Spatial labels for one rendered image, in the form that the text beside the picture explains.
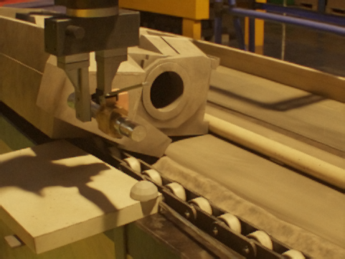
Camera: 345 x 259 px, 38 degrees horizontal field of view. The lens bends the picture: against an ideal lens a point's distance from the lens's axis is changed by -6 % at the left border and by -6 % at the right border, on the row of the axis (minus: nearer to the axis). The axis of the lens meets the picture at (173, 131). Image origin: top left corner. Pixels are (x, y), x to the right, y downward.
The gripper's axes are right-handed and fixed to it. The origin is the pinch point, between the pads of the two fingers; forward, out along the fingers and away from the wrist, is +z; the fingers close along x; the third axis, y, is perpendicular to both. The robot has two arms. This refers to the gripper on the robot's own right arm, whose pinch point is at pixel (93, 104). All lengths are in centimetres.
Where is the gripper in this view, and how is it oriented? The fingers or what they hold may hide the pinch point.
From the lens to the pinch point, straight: 77.4
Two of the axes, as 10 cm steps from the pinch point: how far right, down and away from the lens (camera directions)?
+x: 8.1, -1.9, 5.6
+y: 5.9, 2.7, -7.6
